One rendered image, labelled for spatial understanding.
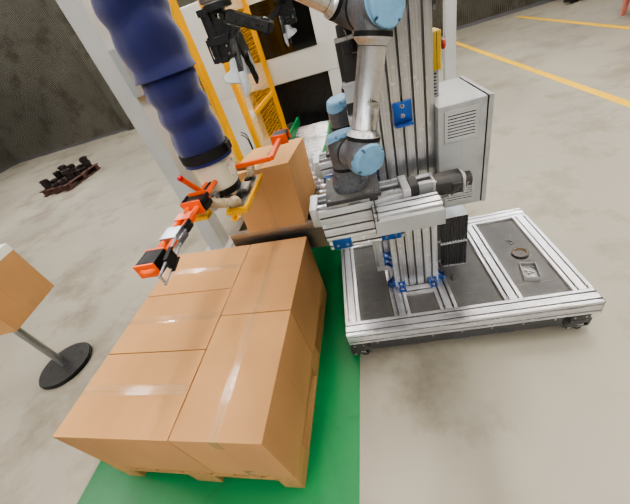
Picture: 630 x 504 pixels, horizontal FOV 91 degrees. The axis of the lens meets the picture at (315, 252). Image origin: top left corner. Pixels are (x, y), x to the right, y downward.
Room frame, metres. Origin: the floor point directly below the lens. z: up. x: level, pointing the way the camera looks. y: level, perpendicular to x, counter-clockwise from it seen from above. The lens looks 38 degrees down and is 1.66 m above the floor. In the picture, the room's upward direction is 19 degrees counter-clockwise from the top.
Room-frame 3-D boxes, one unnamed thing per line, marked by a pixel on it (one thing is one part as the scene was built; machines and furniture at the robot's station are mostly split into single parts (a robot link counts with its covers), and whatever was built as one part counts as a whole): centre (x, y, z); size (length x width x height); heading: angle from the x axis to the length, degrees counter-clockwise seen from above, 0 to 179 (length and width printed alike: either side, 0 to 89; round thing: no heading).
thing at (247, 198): (1.39, 0.22, 1.08); 0.34 x 0.10 x 0.05; 163
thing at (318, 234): (1.76, 0.18, 0.47); 0.70 x 0.03 x 0.15; 71
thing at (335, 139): (1.16, -0.24, 1.20); 0.13 x 0.12 x 0.14; 12
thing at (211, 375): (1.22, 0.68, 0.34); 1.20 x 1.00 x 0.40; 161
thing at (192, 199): (1.18, 0.38, 1.18); 0.10 x 0.08 x 0.06; 73
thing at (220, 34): (0.97, 0.03, 1.66); 0.09 x 0.08 x 0.12; 76
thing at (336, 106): (1.66, -0.36, 1.20); 0.13 x 0.12 x 0.14; 136
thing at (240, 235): (1.76, 0.18, 0.58); 0.70 x 0.03 x 0.06; 71
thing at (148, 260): (0.85, 0.49, 1.18); 0.08 x 0.07 x 0.05; 163
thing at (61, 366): (1.82, 2.16, 0.31); 0.40 x 0.40 x 0.62
